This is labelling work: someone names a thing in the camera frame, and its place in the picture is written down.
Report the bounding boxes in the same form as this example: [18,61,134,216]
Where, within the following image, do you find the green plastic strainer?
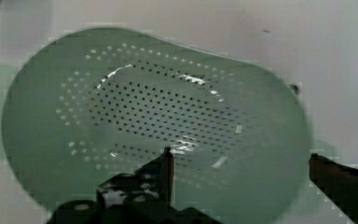
[2,27,312,224]

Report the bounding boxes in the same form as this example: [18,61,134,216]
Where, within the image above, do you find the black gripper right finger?
[309,153,358,224]

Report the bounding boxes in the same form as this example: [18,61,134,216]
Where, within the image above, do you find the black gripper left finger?
[46,147,221,224]

